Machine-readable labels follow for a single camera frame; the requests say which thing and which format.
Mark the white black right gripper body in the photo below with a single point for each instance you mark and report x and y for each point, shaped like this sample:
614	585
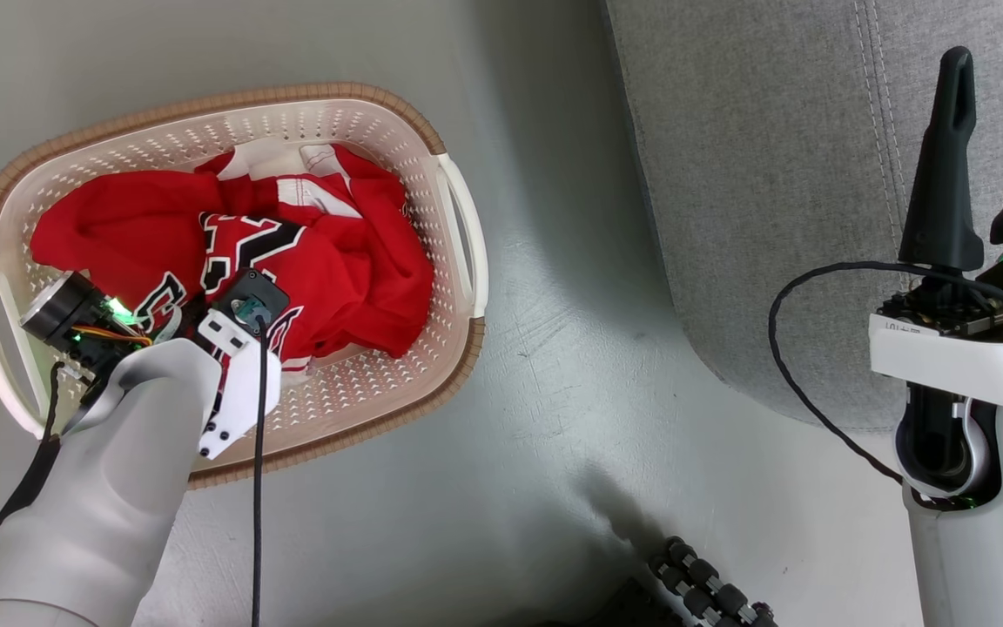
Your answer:
963	357

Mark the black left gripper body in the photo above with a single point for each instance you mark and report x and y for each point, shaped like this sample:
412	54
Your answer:
66	309

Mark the red jersey with black number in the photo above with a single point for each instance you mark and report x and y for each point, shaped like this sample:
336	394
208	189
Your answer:
118	218

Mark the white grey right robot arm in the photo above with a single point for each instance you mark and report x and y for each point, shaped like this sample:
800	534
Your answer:
989	540

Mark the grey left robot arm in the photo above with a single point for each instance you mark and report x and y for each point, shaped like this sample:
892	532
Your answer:
110	488

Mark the beige perforated plastic laundry basket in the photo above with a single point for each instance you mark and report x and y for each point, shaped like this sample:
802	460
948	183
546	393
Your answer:
353	383

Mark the grey fabric sofa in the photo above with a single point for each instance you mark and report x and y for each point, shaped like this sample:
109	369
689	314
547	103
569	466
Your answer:
763	174

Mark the black roller base wheel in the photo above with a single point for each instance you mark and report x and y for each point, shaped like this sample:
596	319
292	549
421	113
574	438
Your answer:
706	588

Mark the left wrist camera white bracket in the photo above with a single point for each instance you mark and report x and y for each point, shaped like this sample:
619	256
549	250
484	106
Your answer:
245	366

